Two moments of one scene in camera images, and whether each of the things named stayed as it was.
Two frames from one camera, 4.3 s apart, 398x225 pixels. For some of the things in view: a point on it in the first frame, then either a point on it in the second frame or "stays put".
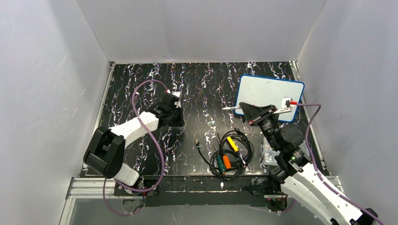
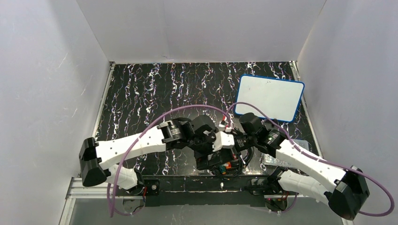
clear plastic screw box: (268, 154) stays put
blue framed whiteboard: (256, 90) stays put
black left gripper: (175, 113) to (208, 159)
